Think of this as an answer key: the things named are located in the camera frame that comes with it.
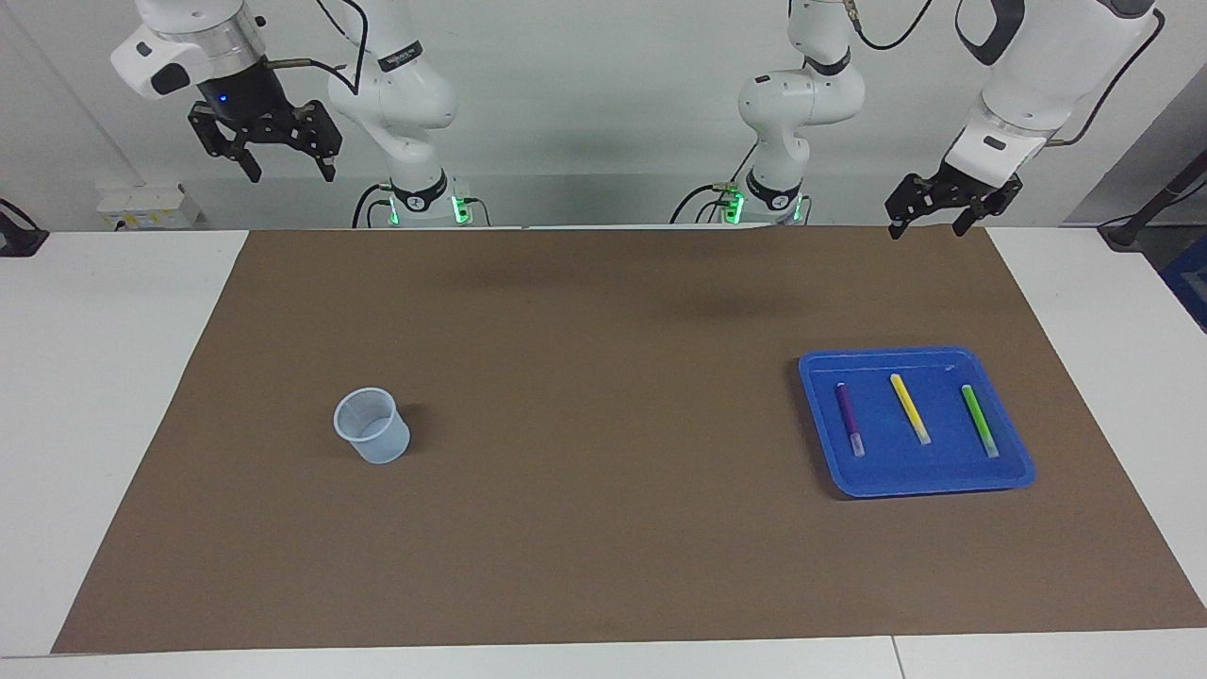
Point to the blue crate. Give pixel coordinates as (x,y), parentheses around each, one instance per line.
(1193,283)

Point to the white power strip box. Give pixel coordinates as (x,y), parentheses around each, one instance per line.
(141,203)

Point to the blue plastic tray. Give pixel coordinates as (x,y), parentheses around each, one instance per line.
(896,471)

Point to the yellow pen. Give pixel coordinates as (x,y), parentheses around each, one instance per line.
(907,401)

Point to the translucent plastic cup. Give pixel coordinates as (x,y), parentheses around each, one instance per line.
(377,443)

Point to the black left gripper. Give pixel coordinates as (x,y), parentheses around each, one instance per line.
(976,184)

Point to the purple pen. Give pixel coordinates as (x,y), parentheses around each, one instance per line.
(847,410)

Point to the black stand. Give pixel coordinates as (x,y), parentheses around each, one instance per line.
(1122,234)

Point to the green pen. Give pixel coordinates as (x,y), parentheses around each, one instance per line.
(976,415)

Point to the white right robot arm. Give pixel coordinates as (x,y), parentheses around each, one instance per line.
(405,94)

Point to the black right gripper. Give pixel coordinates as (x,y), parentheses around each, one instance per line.
(247,99)

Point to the black clamp mount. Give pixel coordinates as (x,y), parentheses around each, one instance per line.
(14,240)

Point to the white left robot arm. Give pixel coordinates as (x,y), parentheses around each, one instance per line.
(801,94)

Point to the brown table mat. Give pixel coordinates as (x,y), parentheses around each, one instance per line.
(603,519)

